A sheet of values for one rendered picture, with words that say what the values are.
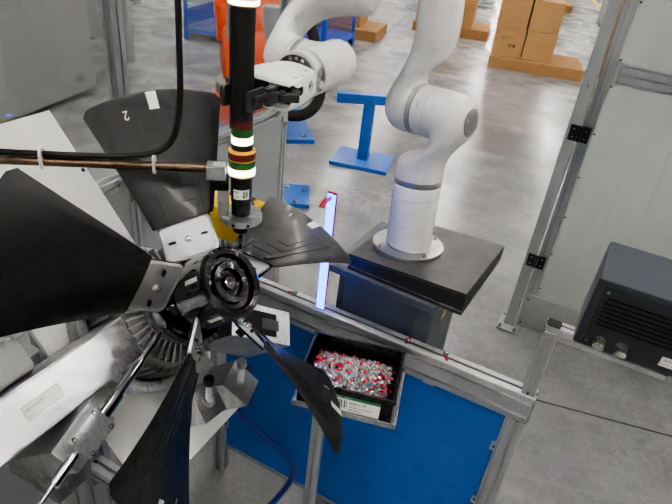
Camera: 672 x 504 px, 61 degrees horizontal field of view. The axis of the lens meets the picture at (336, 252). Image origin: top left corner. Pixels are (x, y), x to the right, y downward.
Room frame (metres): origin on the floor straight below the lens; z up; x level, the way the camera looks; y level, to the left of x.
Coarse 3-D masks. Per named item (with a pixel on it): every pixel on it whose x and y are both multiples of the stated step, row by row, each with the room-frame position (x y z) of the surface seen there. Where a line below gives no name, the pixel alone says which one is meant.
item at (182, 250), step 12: (204, 216) 0.83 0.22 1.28; (168, 228) 0.81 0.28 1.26; (180, 228) 0.81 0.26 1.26; (192, 228) 0.82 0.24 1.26; (204, 228) 0.82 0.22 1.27; (168, 240) 0.80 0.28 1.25; (180, 240) 0.80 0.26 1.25; (192, 240) 0.80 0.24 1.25; (204, 240) 0.81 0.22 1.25; (216, 240) 0.81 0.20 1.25; (168, 252) 0.79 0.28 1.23; (180, 252) 0.79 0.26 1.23; (192, 252) 0.79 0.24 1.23; (204, 252) 0.79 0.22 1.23
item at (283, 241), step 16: (272, 208) 1.06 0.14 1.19; (288, 208) 1.08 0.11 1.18; (272, 224) 1.00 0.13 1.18; (288, 224) 1.02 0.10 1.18; (304, 224) 1.04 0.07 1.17; (256, 240) 0.93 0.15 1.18; (272, 240) 0.94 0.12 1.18; (288, 240) 0.95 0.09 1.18; (304, 240) 0.98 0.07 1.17; (320, 240) 1.01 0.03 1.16; (256, 256) 0.87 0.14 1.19; (272, 256) 0.88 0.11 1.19; (288, 256) 0.90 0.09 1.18; (304, 256) 0.92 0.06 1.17; (320, 256) 0.95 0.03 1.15; (336, 256) 0.98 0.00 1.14
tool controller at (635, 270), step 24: (600, 264) 0.97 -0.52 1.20; (624, 264) 0.90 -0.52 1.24; (648, 264) 0.91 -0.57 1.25; (600, 288) 0.87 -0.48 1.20; (624, 288) 0.85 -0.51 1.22; (648, 288) 0.85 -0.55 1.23; (600, 312) 0.87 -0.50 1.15; (624, 312) 0.86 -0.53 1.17; (648, 312) 0.84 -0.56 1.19; (576, 336) 0.91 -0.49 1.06; (600, 336) 0.88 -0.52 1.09; (624, 336) 0.86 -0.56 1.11; (648, 336) 0.84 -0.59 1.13; (648, 360) 0.85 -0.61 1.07
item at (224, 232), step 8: (216, 192) 1.33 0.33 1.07; (216, 200) 1.28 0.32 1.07; (256, 200) 1.31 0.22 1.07; (216, 208) 1.25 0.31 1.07; (216, 216) 1.25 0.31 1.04; (216, 224) 1.25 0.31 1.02; (216, 232) 1.25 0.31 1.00; (224, 232) 1.24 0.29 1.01; (232, 232) 1.23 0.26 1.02; (232, 240) 1.23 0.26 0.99
